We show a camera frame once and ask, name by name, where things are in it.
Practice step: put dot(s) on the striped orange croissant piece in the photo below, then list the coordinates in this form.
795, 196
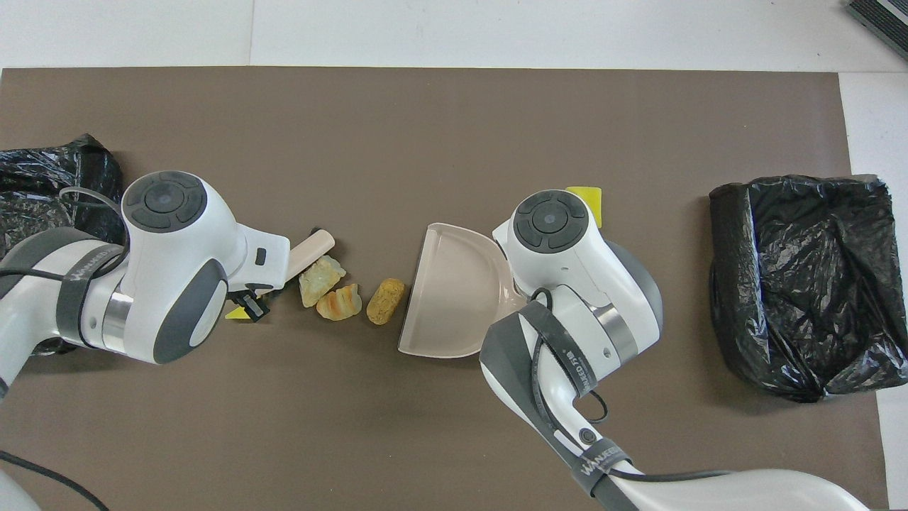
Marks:
339, 303

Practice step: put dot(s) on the brown bread roll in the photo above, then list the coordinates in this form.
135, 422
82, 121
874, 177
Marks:
385, 301

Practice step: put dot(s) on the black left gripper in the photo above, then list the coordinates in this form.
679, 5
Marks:
257, 289

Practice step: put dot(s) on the bin with black bag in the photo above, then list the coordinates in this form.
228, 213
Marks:
809, 284
42, 170

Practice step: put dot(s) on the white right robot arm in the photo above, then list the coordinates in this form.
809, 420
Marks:
560, 255

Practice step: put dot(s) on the pale bread chunk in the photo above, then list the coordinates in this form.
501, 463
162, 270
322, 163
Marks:
320, 280

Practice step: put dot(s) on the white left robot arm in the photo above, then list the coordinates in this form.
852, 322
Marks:
177, 270

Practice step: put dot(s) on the brown table mat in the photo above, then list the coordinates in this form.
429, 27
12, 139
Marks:
425, 142

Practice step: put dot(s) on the beige plastic dustpan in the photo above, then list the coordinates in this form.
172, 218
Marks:
447, 291

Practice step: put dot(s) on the dark ribbed grille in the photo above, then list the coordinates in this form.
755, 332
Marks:
883, 18

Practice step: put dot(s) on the notched yellow sponge piece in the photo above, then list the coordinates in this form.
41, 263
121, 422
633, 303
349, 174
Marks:
589, 202

